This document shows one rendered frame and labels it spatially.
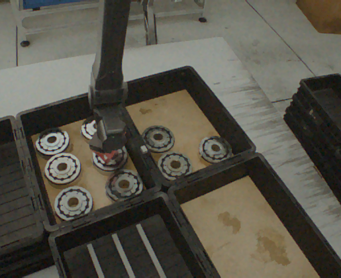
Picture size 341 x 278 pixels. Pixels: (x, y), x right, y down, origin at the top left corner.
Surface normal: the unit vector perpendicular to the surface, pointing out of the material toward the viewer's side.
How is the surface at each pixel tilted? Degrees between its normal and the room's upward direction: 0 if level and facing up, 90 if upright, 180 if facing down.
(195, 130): 0
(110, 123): 7
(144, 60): 0
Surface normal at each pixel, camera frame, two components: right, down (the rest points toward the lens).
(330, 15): 0.10, 0.78
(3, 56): 0.08, -0.62
